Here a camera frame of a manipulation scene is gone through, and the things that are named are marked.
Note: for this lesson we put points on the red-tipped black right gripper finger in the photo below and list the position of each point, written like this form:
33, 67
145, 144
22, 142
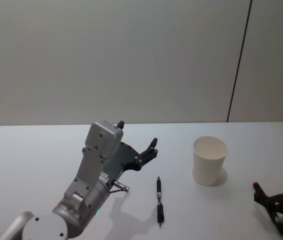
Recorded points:
261, 196
280, 225

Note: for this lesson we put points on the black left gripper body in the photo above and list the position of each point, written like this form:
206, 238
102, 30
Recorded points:
121, 160

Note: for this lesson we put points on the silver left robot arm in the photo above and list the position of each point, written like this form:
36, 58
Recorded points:
89, 172

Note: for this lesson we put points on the black pen with silver bands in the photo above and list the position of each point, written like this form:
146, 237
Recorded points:
159, 197

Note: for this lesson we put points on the white paper cup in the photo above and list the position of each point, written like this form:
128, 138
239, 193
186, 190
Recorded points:
209, 162

